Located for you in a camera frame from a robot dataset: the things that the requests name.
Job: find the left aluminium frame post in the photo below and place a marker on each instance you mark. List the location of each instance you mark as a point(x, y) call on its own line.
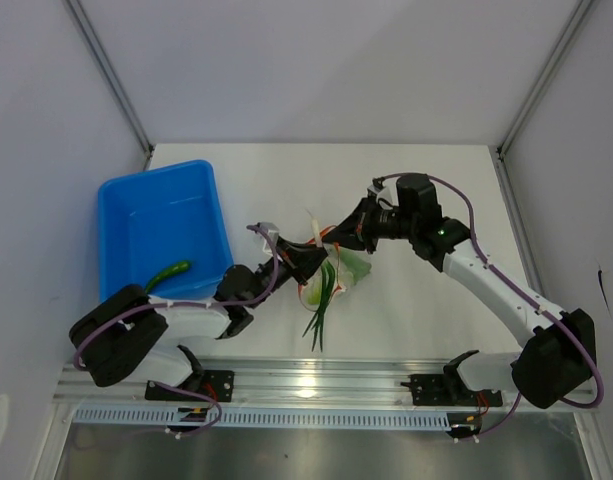
point(110, 77)

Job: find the clear zip top bag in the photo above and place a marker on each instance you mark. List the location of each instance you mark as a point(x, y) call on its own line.
point(332, 257)

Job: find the white slotted cable duct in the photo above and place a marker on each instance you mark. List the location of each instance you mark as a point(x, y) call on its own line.
point(269, 418)

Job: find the right aluminium frame post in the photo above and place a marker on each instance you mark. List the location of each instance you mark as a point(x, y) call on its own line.
point(501, 153)

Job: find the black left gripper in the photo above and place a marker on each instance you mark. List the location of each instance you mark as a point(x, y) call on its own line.
point(298, 258)

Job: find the aluminium frame post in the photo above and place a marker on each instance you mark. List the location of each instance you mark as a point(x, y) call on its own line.
point(110, 77)
point(501, 153)

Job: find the aluminium mounting rail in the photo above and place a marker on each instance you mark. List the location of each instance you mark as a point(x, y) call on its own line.
point(278, 383)

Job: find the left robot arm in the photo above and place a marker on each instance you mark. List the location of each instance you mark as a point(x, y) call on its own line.
point(122, 334)

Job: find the green lettuce leaf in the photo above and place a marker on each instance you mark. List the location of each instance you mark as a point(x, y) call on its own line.
point(352, 267)

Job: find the white cauliflower with leaves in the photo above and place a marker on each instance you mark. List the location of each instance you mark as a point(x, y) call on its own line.
point(310, 294)

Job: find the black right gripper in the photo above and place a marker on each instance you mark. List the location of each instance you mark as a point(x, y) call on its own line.
point(356, 229)

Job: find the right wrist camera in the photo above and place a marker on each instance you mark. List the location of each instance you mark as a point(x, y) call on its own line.
point(379, 190)

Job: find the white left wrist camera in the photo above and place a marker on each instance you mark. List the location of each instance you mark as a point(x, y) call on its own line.
point(268, 234)

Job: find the green onion stalk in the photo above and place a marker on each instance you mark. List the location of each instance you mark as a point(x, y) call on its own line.
point(328, 272)

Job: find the green chili pepper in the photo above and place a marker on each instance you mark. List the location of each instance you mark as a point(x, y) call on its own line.
point(166, 274)

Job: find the blue plastic bin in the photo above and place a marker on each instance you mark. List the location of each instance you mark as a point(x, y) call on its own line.
point(151, 220)

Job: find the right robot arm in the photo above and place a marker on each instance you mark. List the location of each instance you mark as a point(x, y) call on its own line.
point(557, 357)

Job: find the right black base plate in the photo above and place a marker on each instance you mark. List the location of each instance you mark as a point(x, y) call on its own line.
point(440, 390)

